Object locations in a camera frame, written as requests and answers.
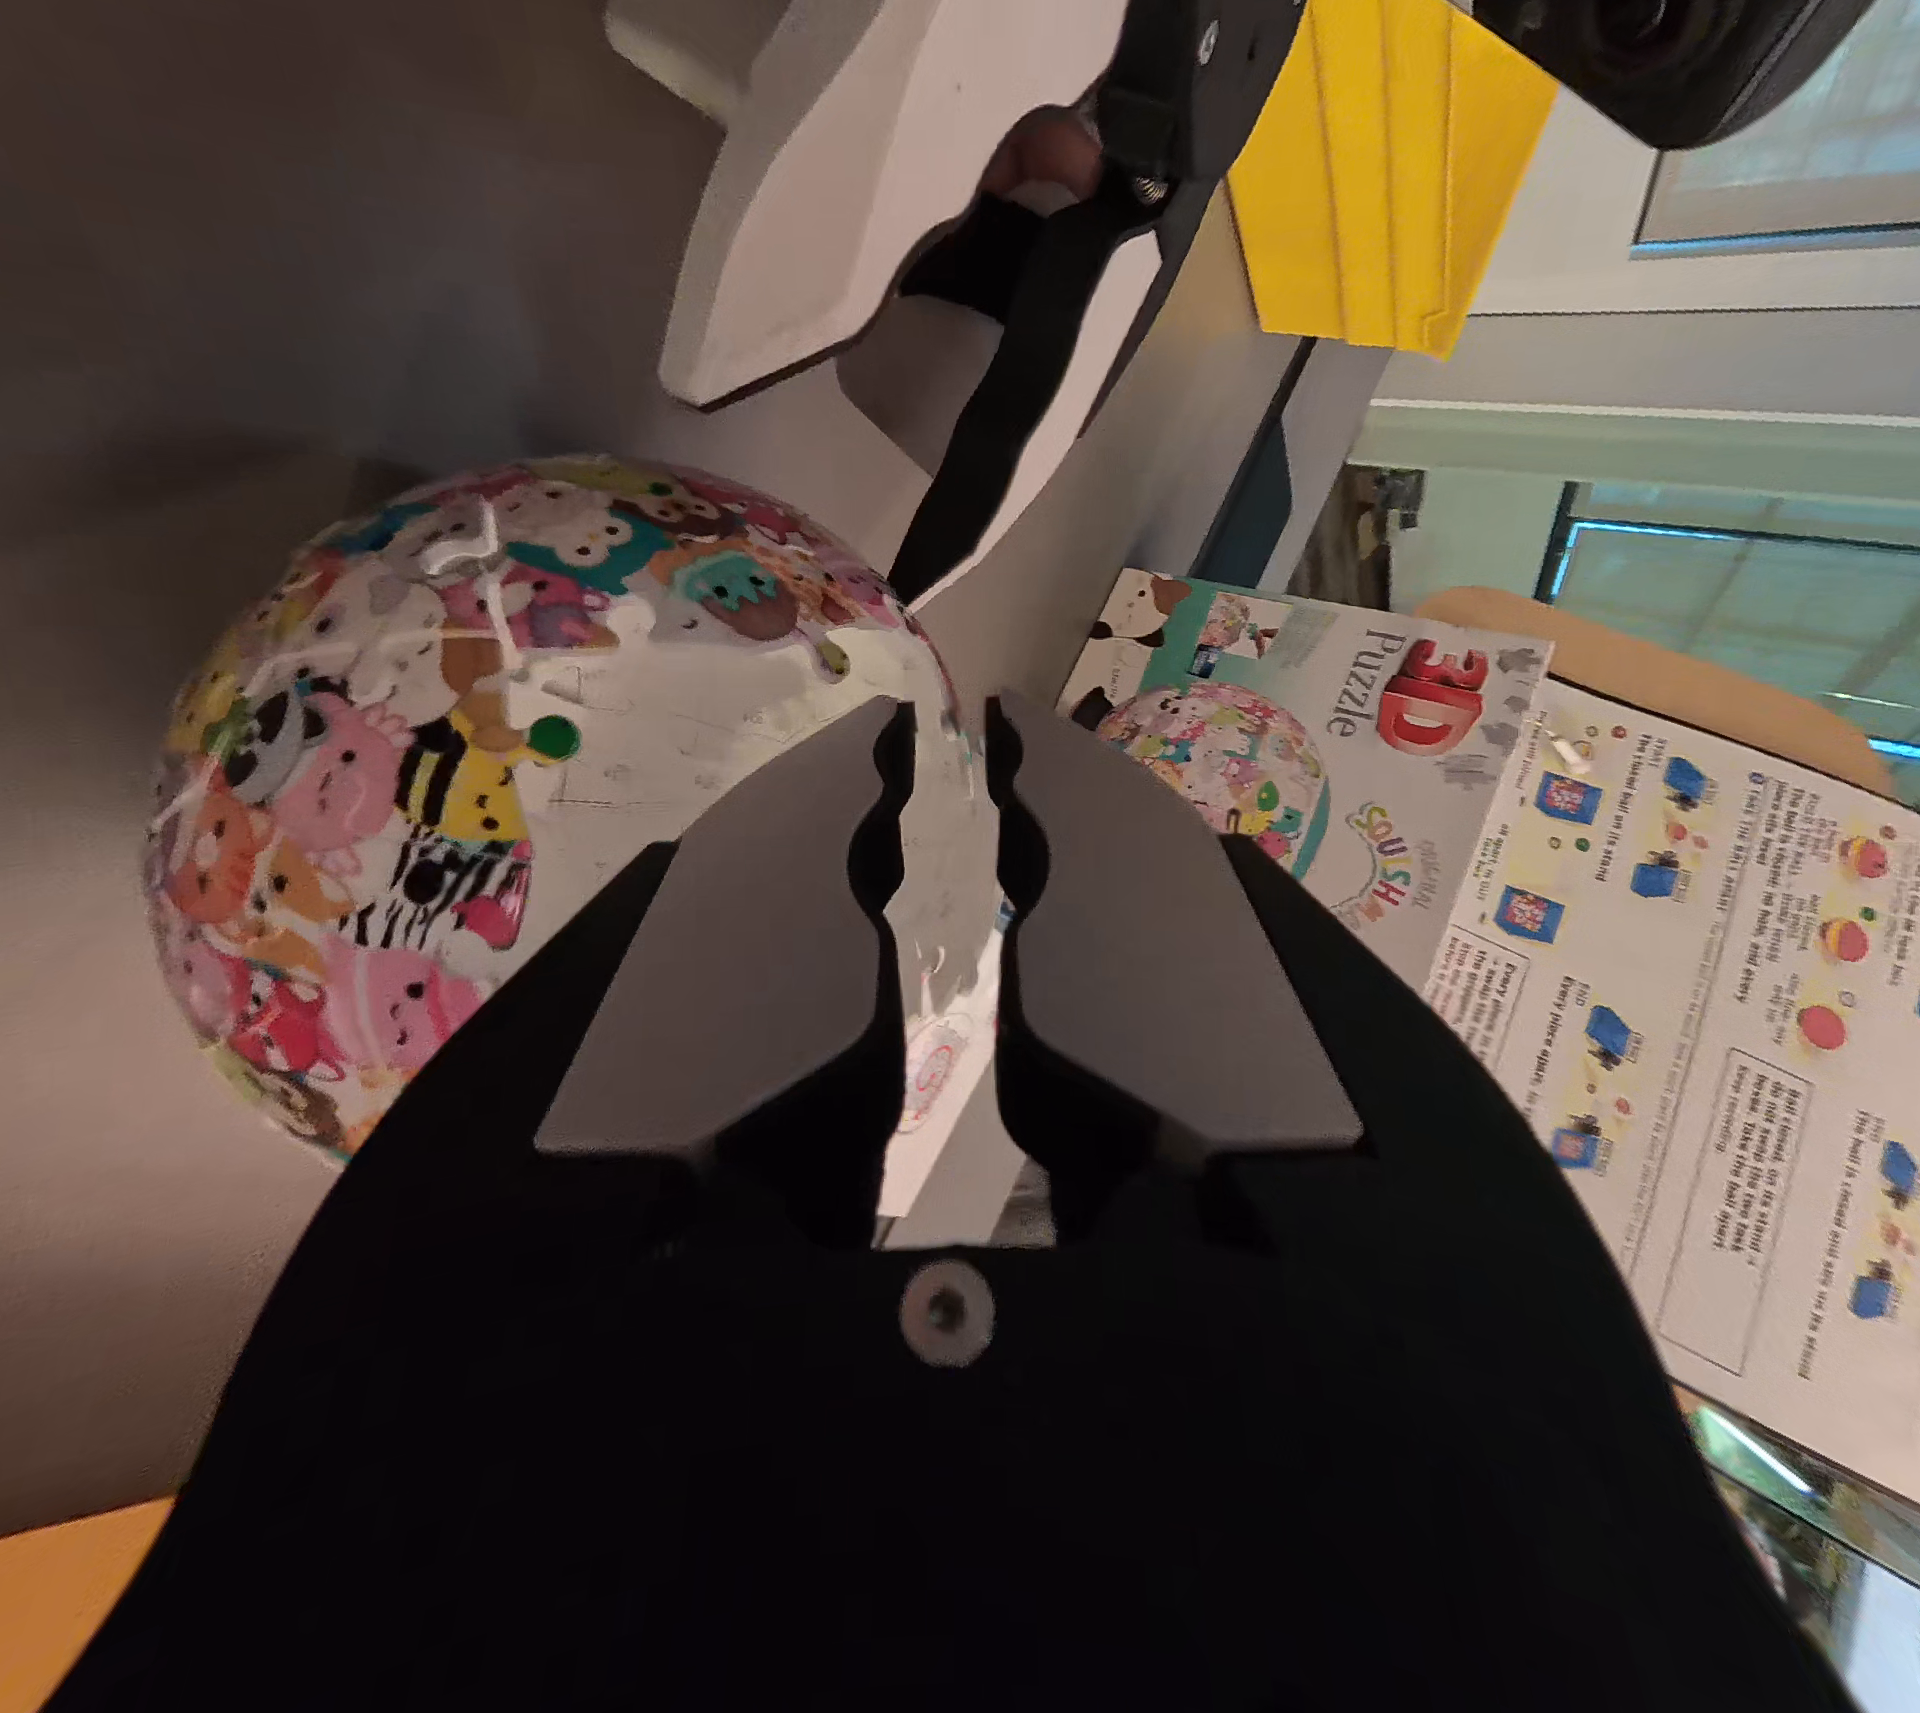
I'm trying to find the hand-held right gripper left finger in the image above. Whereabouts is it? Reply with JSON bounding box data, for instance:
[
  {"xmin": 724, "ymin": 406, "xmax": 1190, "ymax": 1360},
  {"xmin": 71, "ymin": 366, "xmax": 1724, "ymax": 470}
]
[{"xmin": 533, "ymin": 696, "xmax": 921, "ymax": 1176}]

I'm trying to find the colourful puzzle ball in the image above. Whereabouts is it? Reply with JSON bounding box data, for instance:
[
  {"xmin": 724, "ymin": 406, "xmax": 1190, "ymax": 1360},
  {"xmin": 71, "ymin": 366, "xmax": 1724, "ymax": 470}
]
[{"xmin": 143, "ymin": 452, "xmax": 1005, "ymax": 1168}]

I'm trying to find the puzzle ball cardboard box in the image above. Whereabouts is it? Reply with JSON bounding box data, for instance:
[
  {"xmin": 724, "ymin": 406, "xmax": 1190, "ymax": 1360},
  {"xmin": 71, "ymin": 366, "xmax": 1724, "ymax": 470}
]
[{"xmin": 1054, "ymin": 565, "xmax": 1559, "ymax": 996}]

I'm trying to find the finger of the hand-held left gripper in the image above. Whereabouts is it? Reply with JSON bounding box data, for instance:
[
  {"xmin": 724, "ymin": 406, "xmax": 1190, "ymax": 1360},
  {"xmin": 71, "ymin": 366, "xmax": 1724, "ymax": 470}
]
[
  {"xmin": 656, "ymin": 0, "xmax": 1161, "ymax": 412},
  {"xmin": 889, "ymin": 180, "xmax": 1207, "ymax": 617}
]

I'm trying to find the yellow plastic bin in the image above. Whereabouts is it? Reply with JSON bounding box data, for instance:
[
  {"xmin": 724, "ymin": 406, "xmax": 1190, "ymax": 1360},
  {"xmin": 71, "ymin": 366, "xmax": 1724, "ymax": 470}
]
[
  {"xmin": 1223, "ymin": 0, "xmax": 1563, "ymax": 363},
  {"xmin": 0, "ymin": 1496, "xmax": 182, "ymax": 1713}
]

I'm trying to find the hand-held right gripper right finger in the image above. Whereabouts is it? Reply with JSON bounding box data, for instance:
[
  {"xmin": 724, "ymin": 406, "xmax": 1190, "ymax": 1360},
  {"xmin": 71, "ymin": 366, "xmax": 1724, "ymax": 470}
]
[{"xmin": 985, "ymin": 690, "xmax": 1371, "ymax": 1164}]

